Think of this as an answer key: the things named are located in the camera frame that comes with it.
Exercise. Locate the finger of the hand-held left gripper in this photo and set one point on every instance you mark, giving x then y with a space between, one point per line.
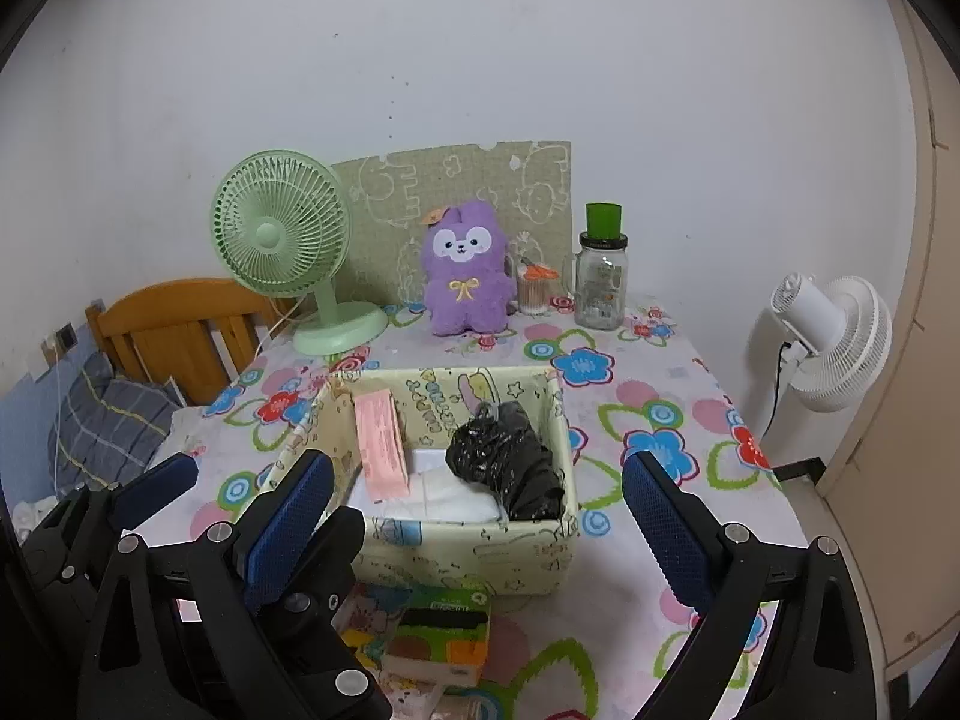
161 481
322 585

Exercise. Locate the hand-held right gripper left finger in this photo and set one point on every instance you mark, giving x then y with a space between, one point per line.
292 517

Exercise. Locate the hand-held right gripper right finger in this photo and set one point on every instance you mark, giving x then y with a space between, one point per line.
671 532

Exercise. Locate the cartoon printed packet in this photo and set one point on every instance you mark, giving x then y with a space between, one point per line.
367 619

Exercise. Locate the pink packet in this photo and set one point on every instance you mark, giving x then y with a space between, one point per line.
381 442

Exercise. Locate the green orange tissue pack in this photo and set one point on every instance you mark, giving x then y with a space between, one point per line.
439 634

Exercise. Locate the yellow printed fabric storage box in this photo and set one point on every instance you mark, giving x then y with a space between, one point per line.
465 547

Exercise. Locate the black plastic bag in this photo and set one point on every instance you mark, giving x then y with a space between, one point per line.
510 465

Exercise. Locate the clear plastic container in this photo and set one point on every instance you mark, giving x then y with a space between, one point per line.
465 711

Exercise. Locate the white crumpled cloth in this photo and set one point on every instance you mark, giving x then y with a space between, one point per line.
22 517

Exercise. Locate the grey plaid pillow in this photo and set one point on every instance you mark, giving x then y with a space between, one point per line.
112 420

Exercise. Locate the wooden chair back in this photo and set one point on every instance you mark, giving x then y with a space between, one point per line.
172 315

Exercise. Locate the glass mug jar green lid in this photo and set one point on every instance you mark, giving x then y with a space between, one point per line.
600 292

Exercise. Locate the white standing fan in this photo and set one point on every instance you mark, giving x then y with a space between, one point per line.
840 345

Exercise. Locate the green desk fan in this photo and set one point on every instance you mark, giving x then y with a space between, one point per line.
266 236

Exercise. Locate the clear cotton swab jar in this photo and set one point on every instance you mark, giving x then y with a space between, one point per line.
534 298

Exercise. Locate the purple plush toy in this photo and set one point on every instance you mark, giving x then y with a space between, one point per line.
465 300

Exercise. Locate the beige door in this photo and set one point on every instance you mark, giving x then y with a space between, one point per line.
922 390

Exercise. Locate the green printed board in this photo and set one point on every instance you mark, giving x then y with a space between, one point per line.
382 187

